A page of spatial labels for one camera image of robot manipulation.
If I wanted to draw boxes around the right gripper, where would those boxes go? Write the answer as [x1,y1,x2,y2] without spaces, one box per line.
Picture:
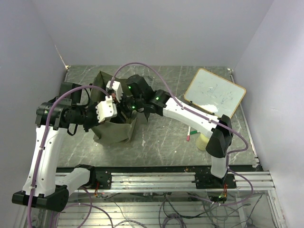
[110,91,145,124]

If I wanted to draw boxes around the olive canvas bag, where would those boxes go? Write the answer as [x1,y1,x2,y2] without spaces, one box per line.
[90,71,148,145]

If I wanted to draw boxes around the yellow pump bottle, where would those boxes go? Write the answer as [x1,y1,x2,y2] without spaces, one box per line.
[196,134,209,151]

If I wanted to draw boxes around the clear tube with dark label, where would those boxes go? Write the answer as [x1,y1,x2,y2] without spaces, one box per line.
[143,76,155,87]

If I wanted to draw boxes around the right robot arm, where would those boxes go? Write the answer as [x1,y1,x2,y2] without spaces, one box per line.
[115,75,233,188]

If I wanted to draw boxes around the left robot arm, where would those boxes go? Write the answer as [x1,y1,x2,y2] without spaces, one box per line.
[11,83,108,212]

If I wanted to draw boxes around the pink marker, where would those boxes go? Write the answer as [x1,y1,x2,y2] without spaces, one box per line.
[186,126,191,142]

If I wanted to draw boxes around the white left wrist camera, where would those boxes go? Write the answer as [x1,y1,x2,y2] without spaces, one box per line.
[95,96,117,123]

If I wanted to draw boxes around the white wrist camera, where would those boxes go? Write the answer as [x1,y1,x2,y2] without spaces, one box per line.
[95,96,117,123]
[106,81,123,103]

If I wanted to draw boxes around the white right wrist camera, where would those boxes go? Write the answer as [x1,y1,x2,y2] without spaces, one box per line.
[106,81,123,103]

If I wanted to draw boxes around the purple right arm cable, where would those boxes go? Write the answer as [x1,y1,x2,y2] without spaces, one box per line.
[111,62,254,207]

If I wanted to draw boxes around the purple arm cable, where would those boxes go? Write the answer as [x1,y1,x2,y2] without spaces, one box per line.
[111,62,254,207]
[26,85,112,228]

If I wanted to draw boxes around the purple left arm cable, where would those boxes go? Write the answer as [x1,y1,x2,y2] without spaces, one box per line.
[26,85,112,228]

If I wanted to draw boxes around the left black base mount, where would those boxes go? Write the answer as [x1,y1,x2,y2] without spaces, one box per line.
[76,164,112,190]

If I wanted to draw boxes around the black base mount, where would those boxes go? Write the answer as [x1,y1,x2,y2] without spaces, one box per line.
[76,164,112,190]
[192,172,237,189]

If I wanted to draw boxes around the small whiteboard yellow frame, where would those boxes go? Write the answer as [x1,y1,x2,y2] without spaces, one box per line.
[184,68,246,117]

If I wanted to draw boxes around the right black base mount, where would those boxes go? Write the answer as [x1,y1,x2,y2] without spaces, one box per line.
[192,172,237,189]

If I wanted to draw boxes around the loose cables under table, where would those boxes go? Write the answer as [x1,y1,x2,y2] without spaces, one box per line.
[51,187,262,228]

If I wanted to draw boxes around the aluminium rail frame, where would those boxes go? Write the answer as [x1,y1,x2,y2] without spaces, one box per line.
[56,171,274,193]

